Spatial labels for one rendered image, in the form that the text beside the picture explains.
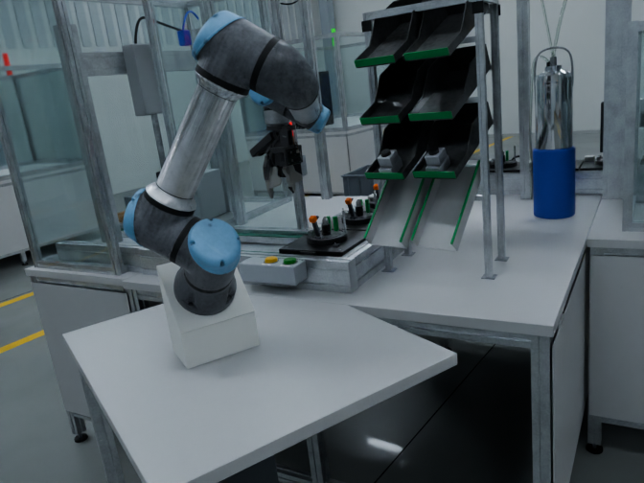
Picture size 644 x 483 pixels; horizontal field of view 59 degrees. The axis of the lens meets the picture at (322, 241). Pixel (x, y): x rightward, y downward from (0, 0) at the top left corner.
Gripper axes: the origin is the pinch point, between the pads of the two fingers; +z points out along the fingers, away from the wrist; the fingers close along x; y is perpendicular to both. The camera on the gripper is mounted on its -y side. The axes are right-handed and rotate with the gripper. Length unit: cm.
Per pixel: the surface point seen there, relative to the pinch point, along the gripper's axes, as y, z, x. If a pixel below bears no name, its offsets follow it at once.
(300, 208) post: -21.7, 12.0, 29.4
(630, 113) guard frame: 72, -12, 94
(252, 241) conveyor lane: -42, 25, 21
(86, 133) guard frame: -77, -22, -19
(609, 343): 70, 67, 86
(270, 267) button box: -2.4, 22.6, -5.4
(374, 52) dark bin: 20.8, -38.0, 23.6
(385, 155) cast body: 27.8, -8.8, 16.3
